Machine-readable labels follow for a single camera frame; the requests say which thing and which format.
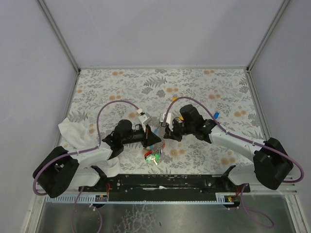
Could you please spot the metal keyring organizer with keys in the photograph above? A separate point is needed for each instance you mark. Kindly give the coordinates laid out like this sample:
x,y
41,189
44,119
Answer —
x,y
153,152

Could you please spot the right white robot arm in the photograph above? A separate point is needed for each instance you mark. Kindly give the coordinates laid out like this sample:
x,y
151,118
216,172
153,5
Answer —
x,y
270,163

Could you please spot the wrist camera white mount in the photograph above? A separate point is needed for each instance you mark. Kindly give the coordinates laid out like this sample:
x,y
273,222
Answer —
x,y
144,118
166,121

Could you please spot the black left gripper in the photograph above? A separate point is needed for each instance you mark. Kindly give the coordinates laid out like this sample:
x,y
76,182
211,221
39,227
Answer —
x,y
146,136

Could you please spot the floral table mat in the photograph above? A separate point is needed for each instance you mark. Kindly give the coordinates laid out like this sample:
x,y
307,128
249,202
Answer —
x,y
103,97

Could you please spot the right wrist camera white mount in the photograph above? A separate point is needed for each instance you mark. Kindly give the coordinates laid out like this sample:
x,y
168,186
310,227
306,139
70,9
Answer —
x,y
166,121

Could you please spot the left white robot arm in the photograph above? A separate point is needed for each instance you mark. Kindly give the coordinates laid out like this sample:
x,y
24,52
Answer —
x,y
62,170

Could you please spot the white cloth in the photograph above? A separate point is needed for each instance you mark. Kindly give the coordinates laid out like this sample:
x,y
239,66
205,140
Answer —
x,y
77,135

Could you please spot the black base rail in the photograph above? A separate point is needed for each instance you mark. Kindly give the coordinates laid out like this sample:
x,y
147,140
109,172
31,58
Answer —
x,y
164,188

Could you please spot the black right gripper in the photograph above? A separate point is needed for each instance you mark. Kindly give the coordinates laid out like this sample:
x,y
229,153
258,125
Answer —
x,y
175,127

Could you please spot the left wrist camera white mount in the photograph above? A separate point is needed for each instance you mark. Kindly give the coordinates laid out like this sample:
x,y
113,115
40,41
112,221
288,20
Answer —
x,y
144,118

